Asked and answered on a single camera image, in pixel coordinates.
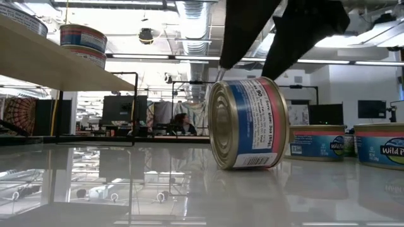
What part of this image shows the gold-lid blue-label seafood can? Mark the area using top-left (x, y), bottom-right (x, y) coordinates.
top-left (59, 23), bottom-right (108, 54)
top-left (61, 44), bottom-right (107, 70)
top-left (207, 76), bottom-right (290, 171)
top-left (353, 122), bottom-right (404, 172)
top-left (285, 124), bottom-right (347, 162)

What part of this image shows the silver-lid green-label seafood can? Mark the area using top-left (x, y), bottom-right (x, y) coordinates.
top-left (343, 134), bottom-right (357, 158)
top-left (0, 1), bottom-right (49, 38)

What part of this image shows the light wooden shelf board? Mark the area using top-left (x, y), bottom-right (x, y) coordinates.
top-left (0, 14), bottom-right (136, 92)

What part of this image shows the linear ceiling light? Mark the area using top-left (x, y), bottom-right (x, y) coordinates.
top-left (295, 59), bottom-right (350, 65)
top-left (354, 61), bottom-right (404, 67)
top-left (235, 57), bottom-right (266, 63)
top-left (110, 53), bottom-right (170, 60)
top-left (174, 55), bottom-right (221, 61)

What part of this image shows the person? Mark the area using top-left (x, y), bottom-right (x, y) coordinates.
top-left (172, 112), bottom-right (198, 136)

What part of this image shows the grey draped cloth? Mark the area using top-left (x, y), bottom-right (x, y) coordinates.
top-left (153, 100), bottom-right (210, 136)

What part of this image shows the black partition panel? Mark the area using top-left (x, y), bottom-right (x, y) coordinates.
top-left (33, 99), bottom-right (73, 137)

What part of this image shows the red patterned tapestry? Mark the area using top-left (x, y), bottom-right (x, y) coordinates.
top-left (2, 96), bottom-right (39, 136)

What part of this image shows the silver ribbed ventilation duct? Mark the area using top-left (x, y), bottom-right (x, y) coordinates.
top-left (175, 0), bottom-right (211, 102)

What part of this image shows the black background rig frame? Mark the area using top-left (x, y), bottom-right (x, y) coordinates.
top-left (279, 84), bottom-right (319, 107)
top-left (170, 80), bottom-right (221, 137)

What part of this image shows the white wall poster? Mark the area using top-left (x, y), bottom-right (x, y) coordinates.
top-left (288, 103), bottom-right (310, 126)

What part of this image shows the black wall monitor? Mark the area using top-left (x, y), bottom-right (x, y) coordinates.
top-left (357, 100), bottom-right (388, 120)

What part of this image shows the black camera on stand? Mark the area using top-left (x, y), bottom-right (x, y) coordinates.
top-left (386, 105), bottom-right (398, 124)

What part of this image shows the black metal shelf bracket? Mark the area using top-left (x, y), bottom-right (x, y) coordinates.
top-left (55, 71), bottom-right (140, 148)

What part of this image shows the yellow hanging strap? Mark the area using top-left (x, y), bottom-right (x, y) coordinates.
top-left (50, 91), bottom-right (61, 137)

